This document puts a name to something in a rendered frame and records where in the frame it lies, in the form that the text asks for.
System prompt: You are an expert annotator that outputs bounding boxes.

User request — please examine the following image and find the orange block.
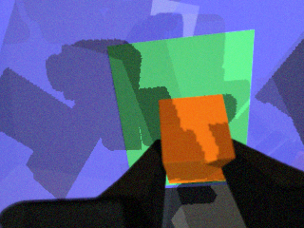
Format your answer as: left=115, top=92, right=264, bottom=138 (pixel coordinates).
left=159, top=94, right=236, bottom=183

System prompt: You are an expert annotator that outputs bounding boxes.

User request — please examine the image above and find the green flat mat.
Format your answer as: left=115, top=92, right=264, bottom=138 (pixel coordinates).
left=107, top=29, right=255, bottom=228

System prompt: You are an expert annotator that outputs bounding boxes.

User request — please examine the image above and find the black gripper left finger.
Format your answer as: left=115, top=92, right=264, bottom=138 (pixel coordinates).
left=0, top=140, right=166, bottom=228

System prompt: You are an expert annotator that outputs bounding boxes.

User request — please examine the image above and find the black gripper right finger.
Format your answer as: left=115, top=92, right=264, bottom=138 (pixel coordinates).
left=221, top=139, right=304, bottom=228

